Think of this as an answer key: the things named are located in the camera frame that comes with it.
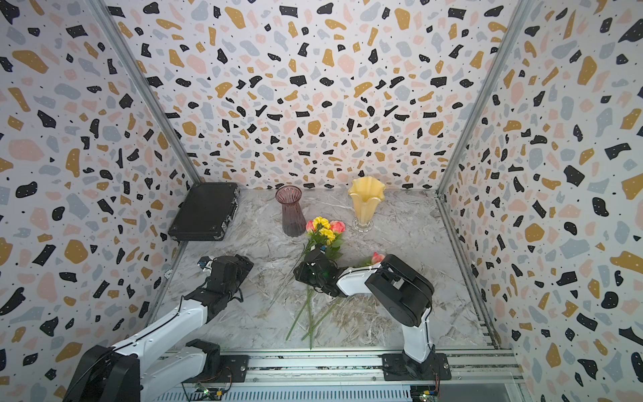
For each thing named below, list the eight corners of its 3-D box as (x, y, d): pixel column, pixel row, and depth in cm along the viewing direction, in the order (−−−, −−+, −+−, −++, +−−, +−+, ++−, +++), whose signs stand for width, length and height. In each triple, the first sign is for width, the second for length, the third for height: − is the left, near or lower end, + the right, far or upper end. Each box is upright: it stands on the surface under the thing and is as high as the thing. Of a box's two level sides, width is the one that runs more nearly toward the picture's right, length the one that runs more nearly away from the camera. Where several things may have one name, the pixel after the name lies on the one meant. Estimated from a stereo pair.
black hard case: (172, 242, 105) (164, 233, 100) (198, 192, 124) (192, 182, 119) (225, 242, 105) (220, 233, 100) (242, 192, 124) (239, 183, 119)
